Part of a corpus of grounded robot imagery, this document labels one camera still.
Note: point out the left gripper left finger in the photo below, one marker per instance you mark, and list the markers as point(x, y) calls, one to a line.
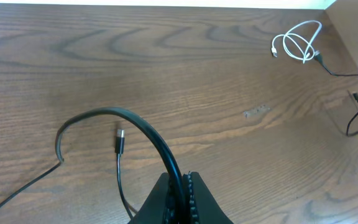
point(159, 206)

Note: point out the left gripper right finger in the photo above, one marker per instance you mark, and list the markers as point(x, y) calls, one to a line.
point(201, 206)

